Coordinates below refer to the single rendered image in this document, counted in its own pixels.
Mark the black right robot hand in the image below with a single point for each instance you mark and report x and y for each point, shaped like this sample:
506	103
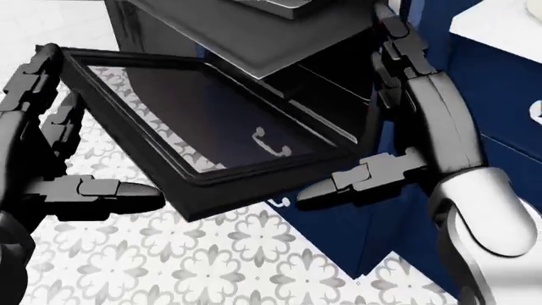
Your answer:
440	120

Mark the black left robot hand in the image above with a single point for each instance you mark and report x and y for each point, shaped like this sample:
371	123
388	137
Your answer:
17	133

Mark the white round plate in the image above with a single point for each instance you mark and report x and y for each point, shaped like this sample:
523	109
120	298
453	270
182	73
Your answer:
534	7

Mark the black oven body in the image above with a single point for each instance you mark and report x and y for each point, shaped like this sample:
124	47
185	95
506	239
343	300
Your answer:
169	25

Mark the black glass oven door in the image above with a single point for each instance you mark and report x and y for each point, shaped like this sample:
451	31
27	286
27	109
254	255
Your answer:
220	120

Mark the blue cabinet with drawers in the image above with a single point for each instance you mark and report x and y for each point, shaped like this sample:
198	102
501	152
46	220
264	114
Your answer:
499	95

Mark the blue base cabinet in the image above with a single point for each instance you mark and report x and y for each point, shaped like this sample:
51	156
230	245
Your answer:
364	235

